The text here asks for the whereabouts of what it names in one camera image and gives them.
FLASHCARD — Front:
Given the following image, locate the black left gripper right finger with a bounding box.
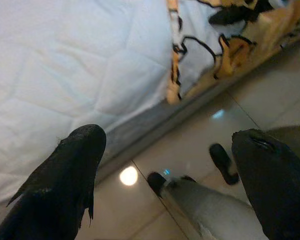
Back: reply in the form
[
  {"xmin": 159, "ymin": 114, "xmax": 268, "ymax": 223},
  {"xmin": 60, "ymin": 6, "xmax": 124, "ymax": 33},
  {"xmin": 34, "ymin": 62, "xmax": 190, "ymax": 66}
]
[{"xmin": 231, "ymin": 128, "xmax": 300, "ymax": 240}]

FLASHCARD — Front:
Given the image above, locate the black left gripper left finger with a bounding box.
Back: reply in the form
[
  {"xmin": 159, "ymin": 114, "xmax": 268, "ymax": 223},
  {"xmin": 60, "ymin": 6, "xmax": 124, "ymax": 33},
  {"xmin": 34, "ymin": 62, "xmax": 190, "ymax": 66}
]
[{"xmin": 0, "ymin": 123, "xmax": 108, "ymax": 240}]

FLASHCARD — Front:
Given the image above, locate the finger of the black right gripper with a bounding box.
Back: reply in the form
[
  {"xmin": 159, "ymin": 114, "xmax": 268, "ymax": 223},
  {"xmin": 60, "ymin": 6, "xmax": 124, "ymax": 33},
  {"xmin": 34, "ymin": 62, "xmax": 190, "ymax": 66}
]
[{"xmin": 208, "ymin": 4, "xmax": 260, "ymax": 26}]

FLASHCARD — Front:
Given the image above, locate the yellow egg print blanket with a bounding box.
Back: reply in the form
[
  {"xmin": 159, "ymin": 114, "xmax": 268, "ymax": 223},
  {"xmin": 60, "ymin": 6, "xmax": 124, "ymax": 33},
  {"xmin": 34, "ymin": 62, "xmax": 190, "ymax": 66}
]
[{"xmin": 164, "ymin": 0, "xmax": 300, "ymax": 105}]

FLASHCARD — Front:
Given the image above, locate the grey quilted mattress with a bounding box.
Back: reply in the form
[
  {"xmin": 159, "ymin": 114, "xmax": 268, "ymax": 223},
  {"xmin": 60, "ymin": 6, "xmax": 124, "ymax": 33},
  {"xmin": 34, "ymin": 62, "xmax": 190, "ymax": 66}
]
[{"xmin": 99, "ymin": 82, "xmax": 228, "ymax": 166}]

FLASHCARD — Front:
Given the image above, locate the white quilted mattress topper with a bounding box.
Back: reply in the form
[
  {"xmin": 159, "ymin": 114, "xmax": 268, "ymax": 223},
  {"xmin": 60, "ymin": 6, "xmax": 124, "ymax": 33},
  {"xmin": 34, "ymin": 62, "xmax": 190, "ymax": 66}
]
[{"xmin": 0, "ymin": 0, "xmax": 173, "ymax": 208}]

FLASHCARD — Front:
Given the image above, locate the beige bed frame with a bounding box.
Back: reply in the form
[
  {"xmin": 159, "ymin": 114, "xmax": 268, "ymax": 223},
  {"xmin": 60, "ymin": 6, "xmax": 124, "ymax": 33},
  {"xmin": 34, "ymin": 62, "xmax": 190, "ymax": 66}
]
[{"xmin": 94, "ymin": 29, "xmax": 300, "ymax": 186}]

